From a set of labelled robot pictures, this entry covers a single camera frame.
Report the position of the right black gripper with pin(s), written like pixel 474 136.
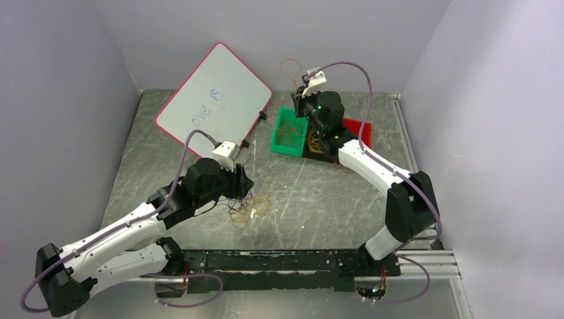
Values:
pixel 299 100

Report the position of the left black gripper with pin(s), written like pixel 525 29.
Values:
pixel 240 184

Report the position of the green plastic bin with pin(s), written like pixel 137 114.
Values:
pixel 289 133

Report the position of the red plastic bin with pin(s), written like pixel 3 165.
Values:
pixel 354 127

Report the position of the black plastic bin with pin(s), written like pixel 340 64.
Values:
pixel 312 148

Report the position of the pink framed whiteboard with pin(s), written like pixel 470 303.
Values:
pixel 222 97

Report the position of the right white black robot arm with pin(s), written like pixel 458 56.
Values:
pixel 411 206

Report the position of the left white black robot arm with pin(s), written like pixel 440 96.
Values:
pixel 134 245

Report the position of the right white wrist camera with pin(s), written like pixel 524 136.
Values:
pixel 314 81

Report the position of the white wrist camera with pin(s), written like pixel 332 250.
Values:
pixel 314 81
pixel 225 154

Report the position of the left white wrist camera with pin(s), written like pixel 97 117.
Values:
pixel 225 154

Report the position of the black aluminium base frame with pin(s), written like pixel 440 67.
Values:
pixel 343 270

